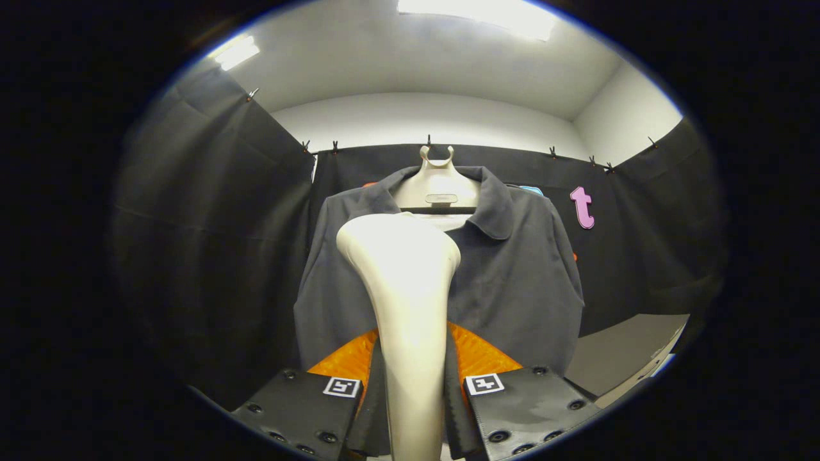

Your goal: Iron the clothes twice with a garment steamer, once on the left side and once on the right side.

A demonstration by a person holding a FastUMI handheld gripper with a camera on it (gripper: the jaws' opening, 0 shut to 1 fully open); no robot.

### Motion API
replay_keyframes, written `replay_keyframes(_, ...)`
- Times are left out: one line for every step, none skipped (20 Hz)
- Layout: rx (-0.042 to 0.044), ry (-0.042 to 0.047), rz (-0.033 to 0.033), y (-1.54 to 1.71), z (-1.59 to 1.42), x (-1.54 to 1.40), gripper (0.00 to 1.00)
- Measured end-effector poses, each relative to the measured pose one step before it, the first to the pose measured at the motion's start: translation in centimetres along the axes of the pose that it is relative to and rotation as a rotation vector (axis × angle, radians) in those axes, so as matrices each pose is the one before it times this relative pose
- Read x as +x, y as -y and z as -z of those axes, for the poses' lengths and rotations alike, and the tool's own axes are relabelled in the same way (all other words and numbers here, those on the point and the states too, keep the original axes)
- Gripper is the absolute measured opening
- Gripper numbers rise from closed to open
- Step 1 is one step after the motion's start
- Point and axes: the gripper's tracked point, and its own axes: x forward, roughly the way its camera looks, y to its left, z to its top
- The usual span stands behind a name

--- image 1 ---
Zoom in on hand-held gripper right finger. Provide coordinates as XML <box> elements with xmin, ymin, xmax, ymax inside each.
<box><xmin>444</xmin><ymin>322</ymin><xmax>600</xmax><ymax>461</ymax></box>

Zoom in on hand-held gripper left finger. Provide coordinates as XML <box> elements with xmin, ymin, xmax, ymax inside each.
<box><xmin>231</xmin><ymin>328</ymin><xmax>390</xmax><ymax>461</ymax></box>

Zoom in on grey button shirt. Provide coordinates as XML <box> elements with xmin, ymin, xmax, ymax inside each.
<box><xmin>293</xmin><ymin>165</ymin><xmax>585</xmax><ymax>378</ymax></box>

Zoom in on cream garment hanger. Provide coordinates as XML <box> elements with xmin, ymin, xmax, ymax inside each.
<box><xmin>392</xmin><ymin>145</ymin><xmax>482</xmax><ymax>232</ymax></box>

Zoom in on grey cabinet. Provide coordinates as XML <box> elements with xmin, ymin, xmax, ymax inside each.
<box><xmin>564</xmin><ymin>312</ymin><xmax>691</xmax><ymax>410</ymax></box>

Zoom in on black backdrop cloth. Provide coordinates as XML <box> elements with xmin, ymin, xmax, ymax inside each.
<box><xmin>109</xmin><ymin>64</ymin><xmax>728</xmax><ymax>410</ymax></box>

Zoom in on narrow ceiling light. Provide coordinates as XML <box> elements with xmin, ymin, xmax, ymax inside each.
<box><xmin>211</xmin><ymin>35</ymin><xmax>261</xmax><ymax>71</ymax></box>

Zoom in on large ceiling light panel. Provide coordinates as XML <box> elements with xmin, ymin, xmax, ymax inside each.
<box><xmin>397</xmin><ymin>0</ymin><xmax>557</xmax><ymax>42</ymax></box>

